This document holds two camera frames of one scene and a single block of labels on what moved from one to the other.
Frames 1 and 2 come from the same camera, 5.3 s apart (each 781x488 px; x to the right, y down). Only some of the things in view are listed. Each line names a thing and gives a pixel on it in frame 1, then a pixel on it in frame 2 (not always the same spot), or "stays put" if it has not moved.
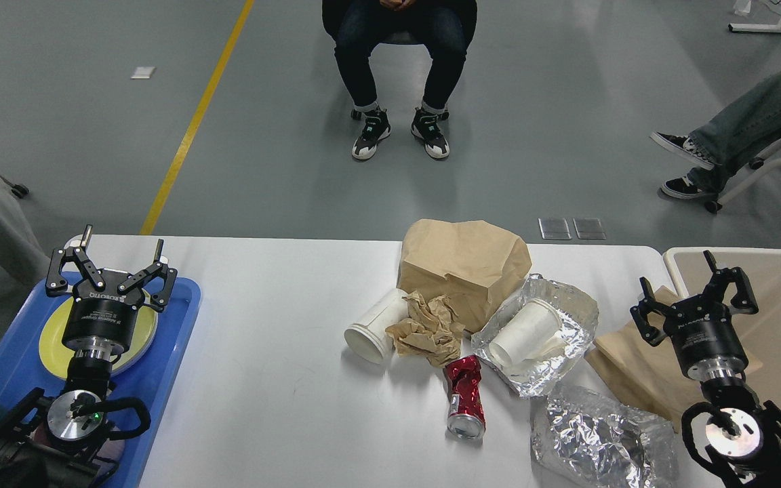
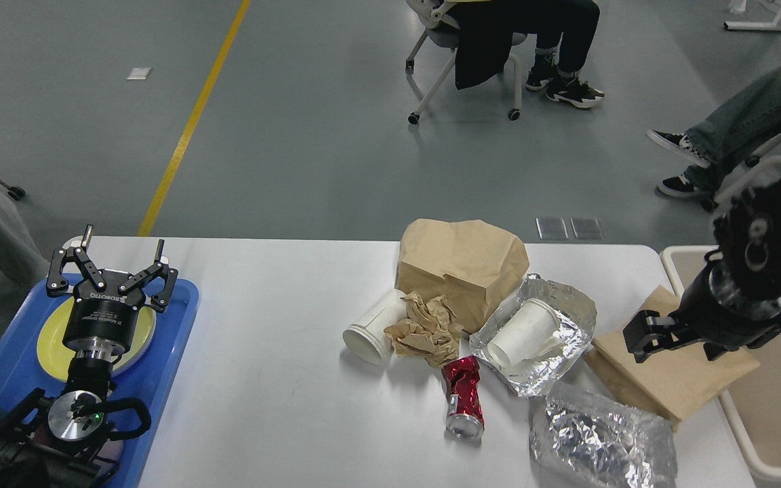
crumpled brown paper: x=430 y=331 stays put
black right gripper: x=701 y=327 → x=721 y=309
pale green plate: x=145 y=329 stays put
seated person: x=446 y=28 → x=565 y=32
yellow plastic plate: x=57 y=360 stays put
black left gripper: x=102 y=320 stays put
